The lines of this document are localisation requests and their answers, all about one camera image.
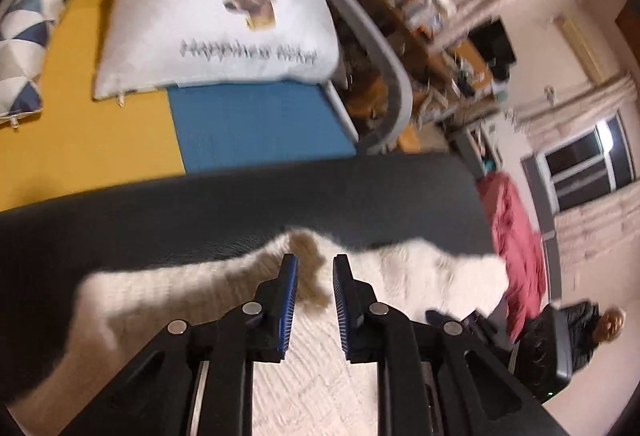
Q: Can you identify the white dog print pillow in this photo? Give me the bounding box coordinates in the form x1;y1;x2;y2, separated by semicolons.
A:
92;0;342;109

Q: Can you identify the red quilt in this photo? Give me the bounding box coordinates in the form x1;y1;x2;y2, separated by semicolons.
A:
475;171;548;342

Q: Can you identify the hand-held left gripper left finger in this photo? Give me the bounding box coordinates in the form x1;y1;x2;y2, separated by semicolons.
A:
60;253;300;436

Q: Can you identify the beige wall air conditioner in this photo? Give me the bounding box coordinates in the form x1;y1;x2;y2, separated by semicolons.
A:
554;13;608;84

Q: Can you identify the cream knitted sweater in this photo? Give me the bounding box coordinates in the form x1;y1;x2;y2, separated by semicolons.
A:
7;226;510;436

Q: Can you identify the black monitor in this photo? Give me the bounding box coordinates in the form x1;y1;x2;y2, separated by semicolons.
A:
470;16;517;82

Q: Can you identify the dark glass window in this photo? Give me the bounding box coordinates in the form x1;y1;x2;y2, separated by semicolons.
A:
522;113;636;217

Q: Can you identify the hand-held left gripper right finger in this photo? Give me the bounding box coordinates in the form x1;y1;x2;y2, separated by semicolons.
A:
332;253;571;436

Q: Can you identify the cluttered wooden desk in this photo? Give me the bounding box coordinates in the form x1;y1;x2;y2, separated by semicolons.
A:
340;0;501;152

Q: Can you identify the triangle patterned pillow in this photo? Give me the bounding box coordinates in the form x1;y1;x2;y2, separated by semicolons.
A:
0;0;86;129

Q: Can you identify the low grey cabinet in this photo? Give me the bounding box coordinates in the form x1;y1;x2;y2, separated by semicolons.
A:
450;118;503;178

